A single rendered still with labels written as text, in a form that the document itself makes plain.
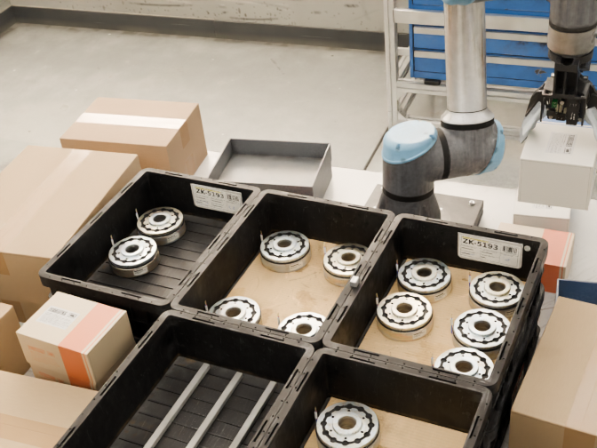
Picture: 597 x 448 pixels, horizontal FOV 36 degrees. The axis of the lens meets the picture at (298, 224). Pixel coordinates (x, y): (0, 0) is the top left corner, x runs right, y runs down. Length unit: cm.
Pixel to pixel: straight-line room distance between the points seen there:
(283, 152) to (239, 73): 219
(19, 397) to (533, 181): 97
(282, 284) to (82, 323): 40
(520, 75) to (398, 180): 161
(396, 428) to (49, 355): 63
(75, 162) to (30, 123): 224
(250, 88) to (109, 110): 194
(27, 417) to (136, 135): 93
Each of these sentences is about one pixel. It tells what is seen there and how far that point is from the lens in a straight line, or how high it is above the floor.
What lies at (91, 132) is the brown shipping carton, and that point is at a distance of 241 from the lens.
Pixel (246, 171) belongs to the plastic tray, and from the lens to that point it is 232.
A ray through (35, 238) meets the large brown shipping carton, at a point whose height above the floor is 90.
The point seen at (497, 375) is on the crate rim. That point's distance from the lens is 149.
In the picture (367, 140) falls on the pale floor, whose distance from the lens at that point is 386.
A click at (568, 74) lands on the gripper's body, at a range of 157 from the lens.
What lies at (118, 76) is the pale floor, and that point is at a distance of 469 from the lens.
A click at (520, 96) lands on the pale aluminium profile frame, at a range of 355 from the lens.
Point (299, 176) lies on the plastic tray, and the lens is 228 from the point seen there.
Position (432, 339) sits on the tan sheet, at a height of 83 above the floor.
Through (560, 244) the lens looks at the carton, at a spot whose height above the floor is 77.
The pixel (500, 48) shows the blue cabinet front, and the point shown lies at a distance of 350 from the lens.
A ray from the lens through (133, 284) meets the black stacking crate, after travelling 190.
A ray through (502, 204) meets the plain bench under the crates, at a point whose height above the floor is 70.
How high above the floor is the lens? 199
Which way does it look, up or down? 36 degrees down
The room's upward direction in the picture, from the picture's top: 7 degrees counter-clockwise
